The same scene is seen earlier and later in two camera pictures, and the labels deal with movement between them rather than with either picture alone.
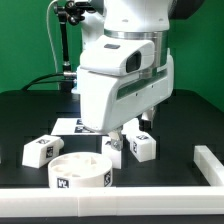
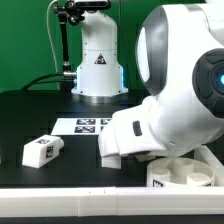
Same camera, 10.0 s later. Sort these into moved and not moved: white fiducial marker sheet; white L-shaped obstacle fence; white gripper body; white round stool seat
Moved: white round stool seat; white gripper body
Not moved: white fiducial marker sheet; white L-shaped obstacle fence
